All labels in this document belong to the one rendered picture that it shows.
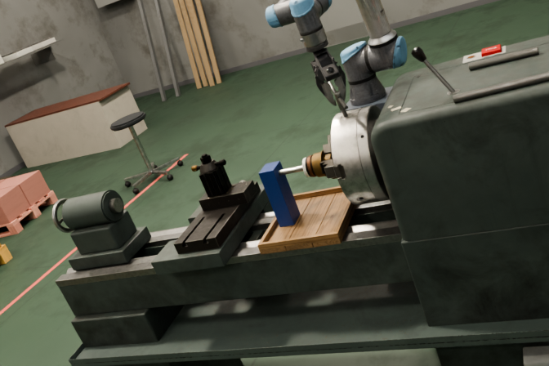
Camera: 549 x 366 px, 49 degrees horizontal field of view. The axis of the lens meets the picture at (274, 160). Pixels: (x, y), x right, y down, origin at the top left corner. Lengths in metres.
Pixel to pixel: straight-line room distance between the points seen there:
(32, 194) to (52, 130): 2.27
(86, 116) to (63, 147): 0.79
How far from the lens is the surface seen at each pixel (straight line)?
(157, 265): 2.30
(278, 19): 2.05
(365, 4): 2.36
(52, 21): 11.48
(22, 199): 7.17
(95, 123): 8.77
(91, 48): 11.90
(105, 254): 2.60
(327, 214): 2.19
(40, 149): 9.75
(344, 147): 1.90
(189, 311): 2.69
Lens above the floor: 1.82
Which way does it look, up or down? 19 degrees down
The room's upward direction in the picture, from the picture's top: 21 degrees counter-clockwise
